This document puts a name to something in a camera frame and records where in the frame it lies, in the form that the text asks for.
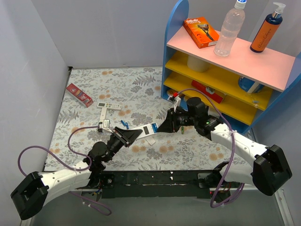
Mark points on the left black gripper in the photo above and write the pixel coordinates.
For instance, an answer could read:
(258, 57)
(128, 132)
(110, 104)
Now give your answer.
(121, 137)

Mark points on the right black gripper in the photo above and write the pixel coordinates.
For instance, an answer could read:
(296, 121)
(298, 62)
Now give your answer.
(174, 120)

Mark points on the white battery cover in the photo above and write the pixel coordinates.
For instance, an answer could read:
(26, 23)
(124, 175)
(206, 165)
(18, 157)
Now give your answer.
(150, 140)

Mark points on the white red remote control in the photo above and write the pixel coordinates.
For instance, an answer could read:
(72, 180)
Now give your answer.
(147, 131)

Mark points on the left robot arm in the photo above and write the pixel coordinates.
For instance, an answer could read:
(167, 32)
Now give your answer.
(37, 189)

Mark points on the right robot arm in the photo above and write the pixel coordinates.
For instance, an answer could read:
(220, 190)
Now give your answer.
(267, 167)

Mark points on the slim white black remote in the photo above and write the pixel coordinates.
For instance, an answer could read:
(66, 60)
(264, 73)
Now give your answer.
(103, 115)

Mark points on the white air conditioner remote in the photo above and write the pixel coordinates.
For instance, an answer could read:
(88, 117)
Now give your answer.
(109, 106)

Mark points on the floral table mat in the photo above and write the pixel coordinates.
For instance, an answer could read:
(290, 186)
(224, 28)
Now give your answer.
(138, 91)

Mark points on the red box on shelf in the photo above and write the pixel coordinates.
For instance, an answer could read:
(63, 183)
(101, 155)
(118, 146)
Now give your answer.
(215, 95)

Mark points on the white paper roll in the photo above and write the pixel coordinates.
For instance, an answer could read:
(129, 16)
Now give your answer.
(197, 65)

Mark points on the red toothpaste box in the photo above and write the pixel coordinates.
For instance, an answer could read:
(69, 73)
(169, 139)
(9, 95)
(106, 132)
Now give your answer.
(80, 95)

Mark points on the blue pink yellow shelf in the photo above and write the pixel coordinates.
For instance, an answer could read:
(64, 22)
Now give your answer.
(278, 72)

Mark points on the blue white container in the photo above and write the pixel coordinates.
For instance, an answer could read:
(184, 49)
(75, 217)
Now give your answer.
(249, 85)

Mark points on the orange razor box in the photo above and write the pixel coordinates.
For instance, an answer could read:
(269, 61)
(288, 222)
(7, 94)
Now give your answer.
(201, 32)

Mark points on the clear plastic water bottle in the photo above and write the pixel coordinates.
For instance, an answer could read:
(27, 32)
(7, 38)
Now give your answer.
(230, 29)

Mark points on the orange pump bottle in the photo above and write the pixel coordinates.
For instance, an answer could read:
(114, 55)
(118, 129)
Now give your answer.
(268, 28)

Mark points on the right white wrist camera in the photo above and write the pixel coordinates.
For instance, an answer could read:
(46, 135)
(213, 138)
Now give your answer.
(175, 100)

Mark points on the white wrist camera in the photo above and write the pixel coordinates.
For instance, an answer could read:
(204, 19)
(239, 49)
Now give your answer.
(175, 100)
(104, 125)

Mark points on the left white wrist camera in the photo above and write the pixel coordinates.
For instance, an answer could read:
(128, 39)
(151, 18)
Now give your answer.
(104, 125)

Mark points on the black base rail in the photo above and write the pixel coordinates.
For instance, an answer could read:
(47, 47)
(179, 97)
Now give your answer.
(156, 183)

